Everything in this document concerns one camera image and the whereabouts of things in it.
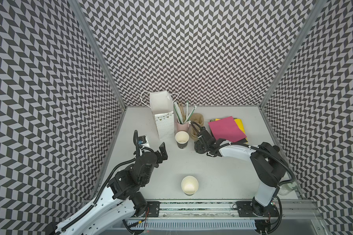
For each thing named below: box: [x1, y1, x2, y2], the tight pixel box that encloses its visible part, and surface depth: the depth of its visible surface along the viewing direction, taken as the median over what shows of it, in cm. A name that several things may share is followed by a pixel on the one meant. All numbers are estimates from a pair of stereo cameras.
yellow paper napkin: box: [233, 118, 249, 144], surface depth 104 cm
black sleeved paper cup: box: [175, 130, 190, 149], surface depth 92 cm
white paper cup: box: [180, 175, 200, 195], surface depth 77 cm
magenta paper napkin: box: [207, 116, 247, 143], surface depth 102 cm
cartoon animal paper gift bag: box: [149, 90, 176, 141], surface depth 93 cm
